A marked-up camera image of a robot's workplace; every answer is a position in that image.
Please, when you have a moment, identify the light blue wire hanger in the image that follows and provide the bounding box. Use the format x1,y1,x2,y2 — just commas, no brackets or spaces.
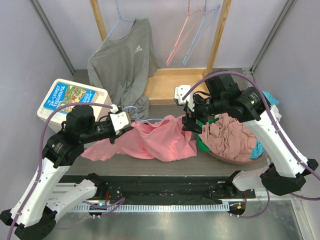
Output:
119,106,175,135

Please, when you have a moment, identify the mauve shirt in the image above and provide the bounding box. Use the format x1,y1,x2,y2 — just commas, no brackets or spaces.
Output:
199,112,261,162

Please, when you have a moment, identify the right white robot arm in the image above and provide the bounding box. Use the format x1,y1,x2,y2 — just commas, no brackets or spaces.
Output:
173,70,320,198

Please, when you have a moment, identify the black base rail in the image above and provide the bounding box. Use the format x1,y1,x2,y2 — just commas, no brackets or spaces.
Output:
57,174,258,206

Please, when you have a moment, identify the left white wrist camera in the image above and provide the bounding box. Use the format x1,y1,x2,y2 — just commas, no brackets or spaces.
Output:
108,104,131,134

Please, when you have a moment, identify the brown laundry basket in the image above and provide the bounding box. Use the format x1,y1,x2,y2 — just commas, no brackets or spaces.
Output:
199,69,270,166

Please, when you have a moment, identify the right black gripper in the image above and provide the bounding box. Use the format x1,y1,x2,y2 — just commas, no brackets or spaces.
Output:
182,93,226,134

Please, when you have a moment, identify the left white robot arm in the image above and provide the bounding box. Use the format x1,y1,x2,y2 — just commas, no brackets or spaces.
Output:
0,103,132,240

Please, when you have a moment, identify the white foam box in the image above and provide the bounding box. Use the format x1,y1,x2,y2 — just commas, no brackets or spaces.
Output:
36,78,112,133

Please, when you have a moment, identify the blue hanger holding grey shirt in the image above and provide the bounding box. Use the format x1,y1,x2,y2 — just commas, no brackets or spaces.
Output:
106,0,137,40

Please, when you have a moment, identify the wooden clothes rack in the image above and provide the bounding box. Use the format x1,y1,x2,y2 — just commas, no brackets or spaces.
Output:
89,0,233,106

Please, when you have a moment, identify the white garment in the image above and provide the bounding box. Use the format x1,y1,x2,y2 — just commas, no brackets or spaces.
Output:
271,104,282,122

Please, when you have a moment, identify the cyan shirt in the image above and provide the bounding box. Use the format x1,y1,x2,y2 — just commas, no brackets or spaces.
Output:
249,91,280,160

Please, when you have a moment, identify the grey adidas shirt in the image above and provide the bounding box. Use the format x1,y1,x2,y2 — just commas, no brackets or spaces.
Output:
87,18,158,120

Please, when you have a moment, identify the pink t shirt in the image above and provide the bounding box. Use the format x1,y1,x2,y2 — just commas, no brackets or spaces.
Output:
81,115,197,162

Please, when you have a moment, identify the white slotted cable duct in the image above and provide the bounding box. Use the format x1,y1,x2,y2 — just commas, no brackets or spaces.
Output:
70,202,230,213

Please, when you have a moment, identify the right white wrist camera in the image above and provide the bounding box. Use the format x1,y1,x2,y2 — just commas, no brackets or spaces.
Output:
173,85,195,112

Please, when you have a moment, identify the pink wire hanger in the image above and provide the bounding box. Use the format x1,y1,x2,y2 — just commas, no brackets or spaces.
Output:
165,0,205,67

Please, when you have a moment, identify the blue treehouse book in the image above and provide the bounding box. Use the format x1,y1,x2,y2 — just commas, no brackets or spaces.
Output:
43,82,98,110

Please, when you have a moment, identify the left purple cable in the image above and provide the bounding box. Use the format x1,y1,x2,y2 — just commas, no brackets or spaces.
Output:
5,102,119,240

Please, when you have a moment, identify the green garment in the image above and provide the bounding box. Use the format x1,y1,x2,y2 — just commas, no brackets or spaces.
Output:
196,117,219,153

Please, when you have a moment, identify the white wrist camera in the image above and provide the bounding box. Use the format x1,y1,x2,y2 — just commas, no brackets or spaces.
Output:
173,85,195,112
108,104,131,134

